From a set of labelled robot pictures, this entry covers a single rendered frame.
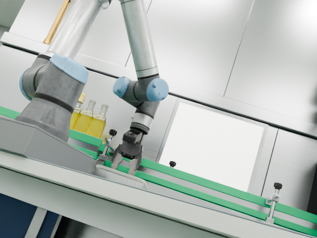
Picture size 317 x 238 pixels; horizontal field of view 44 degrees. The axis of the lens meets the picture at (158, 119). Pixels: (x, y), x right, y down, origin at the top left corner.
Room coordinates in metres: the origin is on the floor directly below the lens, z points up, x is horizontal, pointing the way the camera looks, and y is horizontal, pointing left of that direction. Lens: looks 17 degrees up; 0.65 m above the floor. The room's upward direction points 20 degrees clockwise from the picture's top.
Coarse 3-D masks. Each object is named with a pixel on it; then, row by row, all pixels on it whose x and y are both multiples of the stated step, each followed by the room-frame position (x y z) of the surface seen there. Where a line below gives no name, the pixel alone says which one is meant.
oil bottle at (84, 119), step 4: (80, 112) 1.63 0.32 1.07; (84, 112) 1.62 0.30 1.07; (88, 112) 1.62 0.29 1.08; (80, 116) 1.62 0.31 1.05; (84, 116) 1.62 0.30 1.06; (88, 116) 1.62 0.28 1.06; (92, 116) 1.63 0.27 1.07; (76, 120) 1.63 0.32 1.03; (80, 120) 1.62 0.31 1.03; (84, 120) 1.62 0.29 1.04; (88, 120) 1.62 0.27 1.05; (76, 124) 1.62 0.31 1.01; (80, 124) 1.62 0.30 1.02; (84, 124) 1.62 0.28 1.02; (88, 124) 1.62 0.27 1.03; (76, 128) 1.62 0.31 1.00; (80, 128) 1.62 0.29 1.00; (84, 128) 1.62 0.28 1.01; (84, 132) 1.62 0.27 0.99
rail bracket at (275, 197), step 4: (276, 184) 1.38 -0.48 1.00; (280, 184) 1.37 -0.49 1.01; (276, 188) 1.38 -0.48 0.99; (280, 188) 1.38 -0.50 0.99; (276, 192) 1.38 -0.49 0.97; (272, 196) 1.38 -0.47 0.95; (276, 196) 1.34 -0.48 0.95; (280, 196) 1.33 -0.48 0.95; (268, 200) 1.46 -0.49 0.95; (272, 200) 1.38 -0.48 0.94; (276, 200) 1.37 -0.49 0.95; (268, 204) 1.48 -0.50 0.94; (272, 204) 1.38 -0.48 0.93; (272, 208) 1.38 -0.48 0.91; (272, 212) 1.38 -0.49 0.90; (268, 216) 1.38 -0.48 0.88; (272, 216) 1.38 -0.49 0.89; (268, 220) 1.37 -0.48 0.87; (272, 220) 1.37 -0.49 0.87; (272, 224) 1.37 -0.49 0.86
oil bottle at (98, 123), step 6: (96, 114) 1.62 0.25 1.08; (102, 114) 1.63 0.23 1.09; (96, 120) 1.61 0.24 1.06; (102, 120) 1.61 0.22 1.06; (90, 126) 1.62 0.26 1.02; (96, 126) 1.61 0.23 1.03; (102, 126) 1.62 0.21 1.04; (90, 132) 1.61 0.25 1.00; (96, 132) 1.61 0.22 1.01; (102, 132) 1.65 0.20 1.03
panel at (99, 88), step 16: (96, 80) 1.78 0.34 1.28; (112, 80) 1.77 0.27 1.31; (96, 96) 1.78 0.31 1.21; (112, 96) 1.77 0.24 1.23; (96, 112) 1.77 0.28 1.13; (112, 112) 1.76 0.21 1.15; (128, 112) 1.75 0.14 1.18; (160, 112) 1.73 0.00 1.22; (224, 112) 1.69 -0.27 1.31; (112, 128) 1.76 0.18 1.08; (128, 128) 1.75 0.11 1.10; (160, 128) 1.73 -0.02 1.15; (112, 144) 1.75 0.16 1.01; (144, 144) 1.73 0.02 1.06; (160, 144) 1.72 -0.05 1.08; (256, 160) 1.66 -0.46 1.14
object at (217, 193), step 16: (128, 160) 1.57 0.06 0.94; (144, 160) 1.57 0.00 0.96; (144, 176) 1.56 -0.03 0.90; (160, 176) 1.56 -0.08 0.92; (176, 176) 1.55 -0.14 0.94; (192, 176) 1.54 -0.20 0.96; (192, 192) 1.53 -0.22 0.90; (208, 192) 1.53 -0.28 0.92; (224, 192) 1.52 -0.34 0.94; (240, 192) 1.51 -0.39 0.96; (240, 208) 1.51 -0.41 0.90; (256, 208) 1.50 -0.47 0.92; (288, 208) 1.48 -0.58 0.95; (288, 224) 1.48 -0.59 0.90; (304, 224) 1.48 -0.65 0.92
